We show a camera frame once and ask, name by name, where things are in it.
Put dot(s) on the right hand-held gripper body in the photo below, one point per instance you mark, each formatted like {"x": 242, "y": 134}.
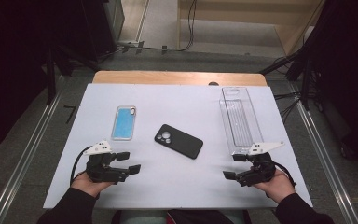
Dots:
{"x": 261, "y": 169}

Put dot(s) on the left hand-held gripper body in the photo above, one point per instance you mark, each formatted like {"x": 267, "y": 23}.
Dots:
{"x": 101, "y": 169}

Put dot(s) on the clear blue phone case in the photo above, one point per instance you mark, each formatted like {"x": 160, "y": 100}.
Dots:
{"x": 123, "y": 124}

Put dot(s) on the clear plastic tray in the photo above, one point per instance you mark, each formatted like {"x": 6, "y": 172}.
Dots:
{"x": 240, "y": 124}

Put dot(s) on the black phone case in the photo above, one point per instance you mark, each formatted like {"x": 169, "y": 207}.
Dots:
{"x": 183, "y": 144}

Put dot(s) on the person's left hand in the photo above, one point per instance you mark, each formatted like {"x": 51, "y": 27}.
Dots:
{"x": 88, "y": 186}

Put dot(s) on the person's right hand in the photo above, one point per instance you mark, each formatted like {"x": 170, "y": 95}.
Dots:
{"x": 278, "y": 188}

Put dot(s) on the white table board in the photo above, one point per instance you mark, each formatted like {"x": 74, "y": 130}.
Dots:
{"x": 167, "y": 186}

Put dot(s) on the dark round table grommet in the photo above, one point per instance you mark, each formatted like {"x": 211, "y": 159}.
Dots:
{"x": 213, "y": 83}

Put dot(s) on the wooden table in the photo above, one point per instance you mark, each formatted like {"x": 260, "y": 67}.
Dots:
{"x": 167, "y": 77}

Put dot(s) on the black metal stand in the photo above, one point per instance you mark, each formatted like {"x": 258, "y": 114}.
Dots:
{"x": 306, "y": 84}

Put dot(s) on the black curtain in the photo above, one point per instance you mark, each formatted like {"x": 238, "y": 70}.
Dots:
{"x": 12, "y": 62}
{"x": 348, "y": 62}

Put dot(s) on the light wooden shelf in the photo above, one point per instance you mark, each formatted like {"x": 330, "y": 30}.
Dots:
{"x": 230, "y": 12}

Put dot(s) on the aluminium floor rail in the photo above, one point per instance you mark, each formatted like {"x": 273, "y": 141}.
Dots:
{"x": 326, "y": 161}
{"x": 21, "y": 165}

